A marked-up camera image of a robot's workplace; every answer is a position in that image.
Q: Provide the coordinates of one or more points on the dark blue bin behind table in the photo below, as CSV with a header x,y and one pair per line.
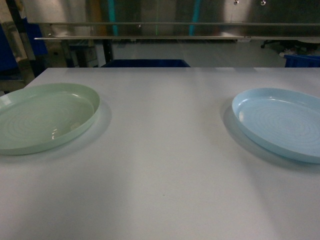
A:
x,y
146,63

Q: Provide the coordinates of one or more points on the blue bin far right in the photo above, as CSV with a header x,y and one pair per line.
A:
x,y
302,61

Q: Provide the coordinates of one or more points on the light green plate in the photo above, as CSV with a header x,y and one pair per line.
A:
x,y
39,118

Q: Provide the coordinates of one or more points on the light blue plate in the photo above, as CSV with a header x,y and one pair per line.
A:
x,y
282,121

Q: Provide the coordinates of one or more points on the stainless steel shelf rail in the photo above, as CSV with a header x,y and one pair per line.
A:
x,y
181,31

